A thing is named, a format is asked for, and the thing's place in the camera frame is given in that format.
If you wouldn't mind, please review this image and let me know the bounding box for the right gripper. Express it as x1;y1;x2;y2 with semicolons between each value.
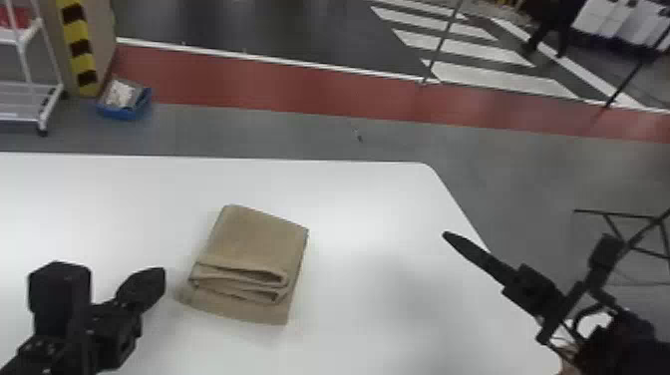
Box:
442;229;567;322

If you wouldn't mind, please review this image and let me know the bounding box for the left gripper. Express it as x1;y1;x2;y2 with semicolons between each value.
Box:
68;266;168;373

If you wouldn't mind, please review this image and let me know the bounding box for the beige towel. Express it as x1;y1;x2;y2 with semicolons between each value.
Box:
174;203;310;327

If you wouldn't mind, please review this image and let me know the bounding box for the blue basket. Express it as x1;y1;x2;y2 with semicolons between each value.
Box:
96;76;155;121

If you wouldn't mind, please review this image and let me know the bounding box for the white shelf trolley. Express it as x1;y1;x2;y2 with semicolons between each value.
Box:
0;0;65;138

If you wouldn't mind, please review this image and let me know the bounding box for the person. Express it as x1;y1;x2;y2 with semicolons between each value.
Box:
519;0;588;59

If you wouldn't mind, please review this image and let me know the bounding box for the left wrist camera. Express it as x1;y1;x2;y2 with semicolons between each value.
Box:
27;260;95;341

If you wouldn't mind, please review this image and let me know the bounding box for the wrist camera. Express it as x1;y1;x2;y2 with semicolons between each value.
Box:
27;260;95;341
534;232;628;346

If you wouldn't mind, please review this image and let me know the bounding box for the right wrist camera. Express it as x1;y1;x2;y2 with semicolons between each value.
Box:
534;232;628;346

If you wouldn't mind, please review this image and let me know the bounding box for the yellow black striped post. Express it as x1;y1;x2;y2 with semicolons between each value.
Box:
37;0;118;99

